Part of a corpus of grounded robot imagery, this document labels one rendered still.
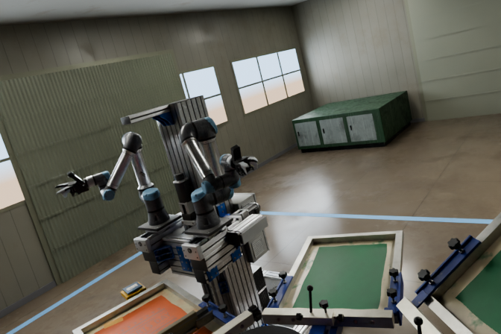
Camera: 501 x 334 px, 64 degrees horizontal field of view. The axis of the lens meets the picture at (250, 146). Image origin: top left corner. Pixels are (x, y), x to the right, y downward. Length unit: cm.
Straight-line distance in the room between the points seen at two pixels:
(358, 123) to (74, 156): 532
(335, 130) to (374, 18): 292
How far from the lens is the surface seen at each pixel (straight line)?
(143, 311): 254
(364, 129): 841
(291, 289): 225
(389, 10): 999
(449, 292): 172
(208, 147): 244
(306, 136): 905
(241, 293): 305
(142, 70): 699
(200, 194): 244
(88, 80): 643
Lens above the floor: 211
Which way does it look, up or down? 10 degrees down
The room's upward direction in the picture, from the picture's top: 14 degrees counter-clockwise
